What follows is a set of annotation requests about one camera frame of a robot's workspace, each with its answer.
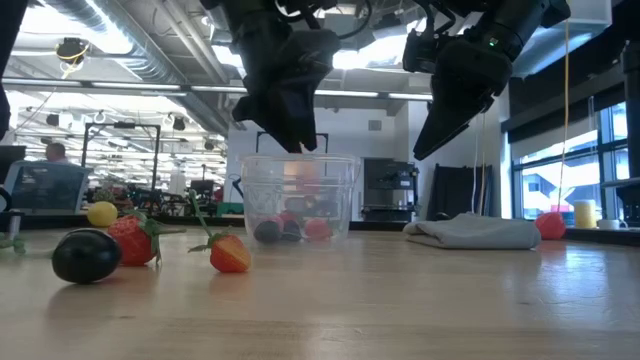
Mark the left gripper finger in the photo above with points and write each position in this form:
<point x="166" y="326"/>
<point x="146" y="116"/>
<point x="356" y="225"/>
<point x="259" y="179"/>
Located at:
<point x="306" y="122"/>
<point x="285" y="125"/>

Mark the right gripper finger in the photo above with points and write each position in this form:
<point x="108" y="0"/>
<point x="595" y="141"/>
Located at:
<point x="434" y="112"/>
<point x="460" y="120"/>

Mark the clear plastic tupperware container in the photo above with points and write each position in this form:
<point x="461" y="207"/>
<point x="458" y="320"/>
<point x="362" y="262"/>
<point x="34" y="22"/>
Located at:
<point x="330" y="200"/>

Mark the leafy red strawberry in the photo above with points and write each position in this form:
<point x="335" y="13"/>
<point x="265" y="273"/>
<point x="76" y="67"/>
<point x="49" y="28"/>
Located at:
<point x="287" y="217"/>

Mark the dark round grape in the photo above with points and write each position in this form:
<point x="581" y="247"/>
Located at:
<point x="267" y="231"/>

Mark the orange-red long-stemmed strawberry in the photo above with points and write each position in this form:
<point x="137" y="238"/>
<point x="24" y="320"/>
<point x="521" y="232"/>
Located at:
<point x="231" y="256"/>

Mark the large red strawberry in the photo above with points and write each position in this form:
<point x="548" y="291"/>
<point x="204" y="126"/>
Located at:
<point x="131" y="242"/>

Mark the large black plum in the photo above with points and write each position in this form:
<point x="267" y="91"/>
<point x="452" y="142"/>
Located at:
<point x="86" y="256"/>

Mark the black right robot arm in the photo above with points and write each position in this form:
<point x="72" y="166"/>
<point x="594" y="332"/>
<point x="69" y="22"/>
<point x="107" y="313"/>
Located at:
<point x="520" y="15"/>

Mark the black panel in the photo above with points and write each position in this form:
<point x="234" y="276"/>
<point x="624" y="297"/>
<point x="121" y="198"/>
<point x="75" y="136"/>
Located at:
<point x="455" y="192"/>

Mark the black robot station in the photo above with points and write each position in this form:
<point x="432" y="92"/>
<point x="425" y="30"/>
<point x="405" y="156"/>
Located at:
<point x="392" y="185"/>

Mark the green box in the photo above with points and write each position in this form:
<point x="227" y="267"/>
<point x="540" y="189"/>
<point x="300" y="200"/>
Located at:
<point x="230" y="209"/>

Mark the folded grey cloth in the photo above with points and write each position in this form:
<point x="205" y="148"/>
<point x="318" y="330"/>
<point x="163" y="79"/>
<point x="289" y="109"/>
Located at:
<point x="475" y="232"/>

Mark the long ceiling light bar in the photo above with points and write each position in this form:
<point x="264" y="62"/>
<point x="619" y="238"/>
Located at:
<point x="150" y="86"/>

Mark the red round fruit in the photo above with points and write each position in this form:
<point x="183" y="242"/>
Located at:
<point x="551" y="226"/>

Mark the yellow cup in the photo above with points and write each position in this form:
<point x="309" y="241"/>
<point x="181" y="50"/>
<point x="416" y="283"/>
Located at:
<point x="585" y="213"/>

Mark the white cup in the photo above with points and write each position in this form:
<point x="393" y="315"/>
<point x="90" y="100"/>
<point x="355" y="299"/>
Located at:
<point x="609" y="224"/>

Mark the small spiky green plant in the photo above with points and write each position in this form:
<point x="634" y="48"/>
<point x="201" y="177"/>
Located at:
<point x="103" y="194"/>

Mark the yellow lemon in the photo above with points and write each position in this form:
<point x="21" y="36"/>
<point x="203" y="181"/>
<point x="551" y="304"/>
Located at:
<point x="102" y="214"/>

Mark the person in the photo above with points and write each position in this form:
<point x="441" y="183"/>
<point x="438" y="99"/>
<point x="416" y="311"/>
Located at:
<point x="55" y="152"/>

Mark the blue-grey office chair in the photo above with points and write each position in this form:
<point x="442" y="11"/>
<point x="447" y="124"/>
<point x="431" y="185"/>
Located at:
<point x="45" y="187"/>

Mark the black rig with camera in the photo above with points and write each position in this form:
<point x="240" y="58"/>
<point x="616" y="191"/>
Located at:
<point x="322" y="136"/>

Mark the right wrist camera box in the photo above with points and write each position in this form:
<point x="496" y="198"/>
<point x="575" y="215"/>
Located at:
<point x="425" y="50"/>

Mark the black aluminium table frame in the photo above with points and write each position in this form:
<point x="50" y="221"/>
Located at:
<point x="175" y="220"/>

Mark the black metal frame rig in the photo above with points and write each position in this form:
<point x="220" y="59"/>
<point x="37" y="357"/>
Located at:
<point x="125" y="125"/>

